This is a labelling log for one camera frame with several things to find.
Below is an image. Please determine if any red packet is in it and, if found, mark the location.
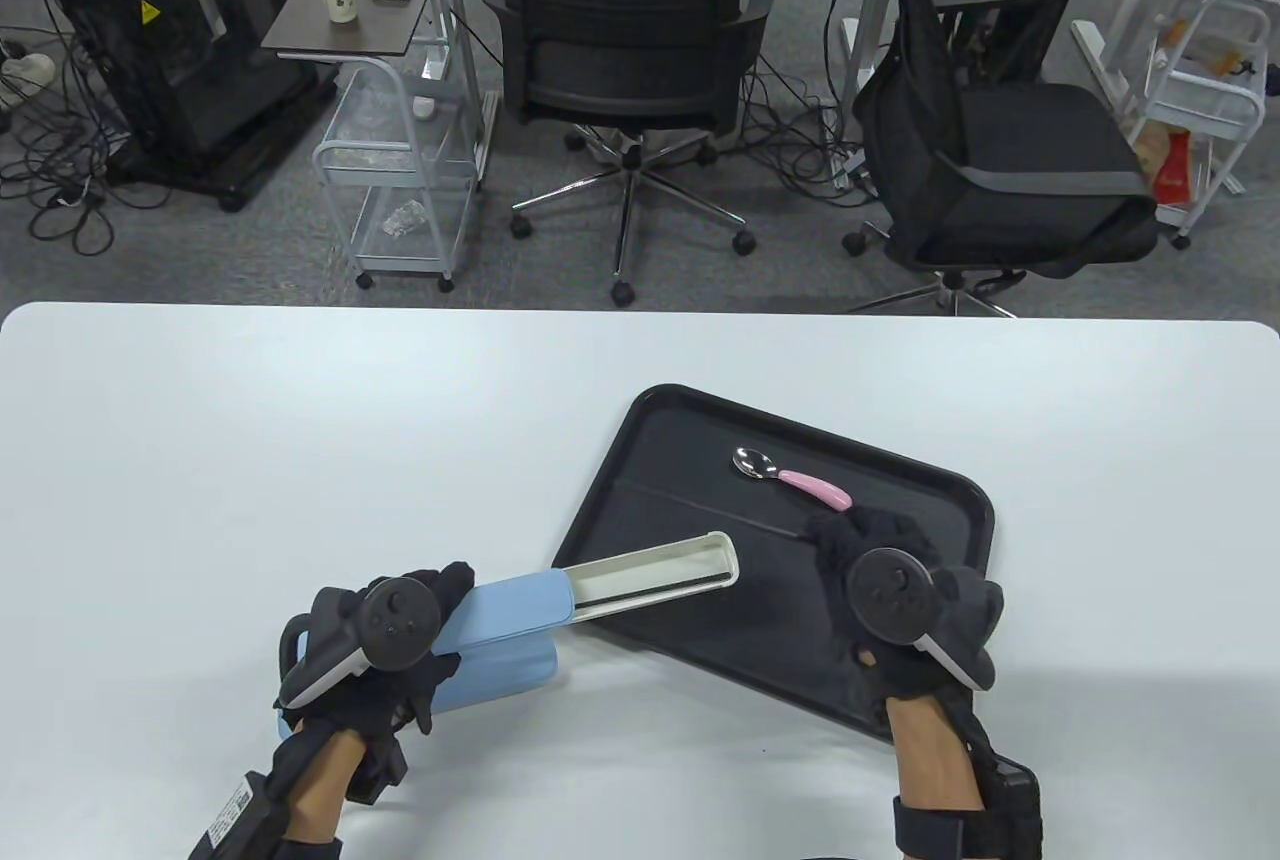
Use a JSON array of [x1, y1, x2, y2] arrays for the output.
[[1153, 128, 1193, 206]]

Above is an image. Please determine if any silver desk leg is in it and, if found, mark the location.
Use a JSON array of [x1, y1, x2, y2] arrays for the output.
[[840, 0, 901, 116], [430, 0, 498, 191]]

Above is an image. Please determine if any blue slide lunch box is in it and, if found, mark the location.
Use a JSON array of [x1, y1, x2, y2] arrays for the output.
[[275, 640, 559, 743], [430, 530, 743, 656]]

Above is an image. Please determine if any white power adapter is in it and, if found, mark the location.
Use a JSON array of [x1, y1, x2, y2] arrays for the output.
[[0, 50, 56, 96]]

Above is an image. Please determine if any person's left hand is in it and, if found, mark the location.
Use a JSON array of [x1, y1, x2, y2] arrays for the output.
[[275, 560, 476, 736]]

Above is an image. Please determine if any tangle of black cables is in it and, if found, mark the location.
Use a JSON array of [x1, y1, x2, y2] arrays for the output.
[[0, 30, 131, 256], [745, 50, 881, 201]]

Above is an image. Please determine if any brown top white rolling cart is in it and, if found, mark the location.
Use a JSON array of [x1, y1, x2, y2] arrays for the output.
[[262, 0, 498, 293]]

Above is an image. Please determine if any black armrest office chair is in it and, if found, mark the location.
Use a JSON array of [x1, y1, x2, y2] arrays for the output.
[[842, 0, 1163, 319]]

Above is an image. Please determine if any black mesh office chair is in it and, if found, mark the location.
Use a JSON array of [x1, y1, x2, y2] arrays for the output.
[[481, 0, 785, 309]]

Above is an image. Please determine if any person's left forearm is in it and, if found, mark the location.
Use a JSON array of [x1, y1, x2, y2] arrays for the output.
[[285, 730, 366, 846]]

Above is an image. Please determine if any black plastic tray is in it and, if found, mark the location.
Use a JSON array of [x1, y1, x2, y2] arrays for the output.
[[548, 383, 997, 746]]

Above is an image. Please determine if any black white motion controller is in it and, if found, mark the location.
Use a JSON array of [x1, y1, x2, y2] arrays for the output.
[[846, 546, 1006, 693], [275, 576, 445, 711]]

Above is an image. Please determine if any person's right hand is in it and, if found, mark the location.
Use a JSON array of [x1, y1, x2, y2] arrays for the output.
[[805, 505, 1006, 731]]

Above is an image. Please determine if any black glass computer case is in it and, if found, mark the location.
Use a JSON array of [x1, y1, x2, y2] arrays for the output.
[[47, 0, 341, 213]]

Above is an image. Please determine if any person's right forearm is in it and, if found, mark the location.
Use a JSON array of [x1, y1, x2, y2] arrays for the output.
[[885, 695, 986, 816]]

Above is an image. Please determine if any black chopstick utensil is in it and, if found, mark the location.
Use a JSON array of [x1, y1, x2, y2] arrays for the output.
[[578, 578, 736, 613], [622, 478, 816, 541]]

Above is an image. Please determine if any pink handled spoon utensil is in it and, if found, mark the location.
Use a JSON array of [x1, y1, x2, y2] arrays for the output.
[[733, 445, 853, 509]]

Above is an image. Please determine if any white power strip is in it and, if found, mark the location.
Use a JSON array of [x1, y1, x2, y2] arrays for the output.
[[825, 105, 871, 191]]

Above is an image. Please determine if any white wire rolling cart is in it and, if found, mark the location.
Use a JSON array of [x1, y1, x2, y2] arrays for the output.
[[1130, 0, 1271, 251]]

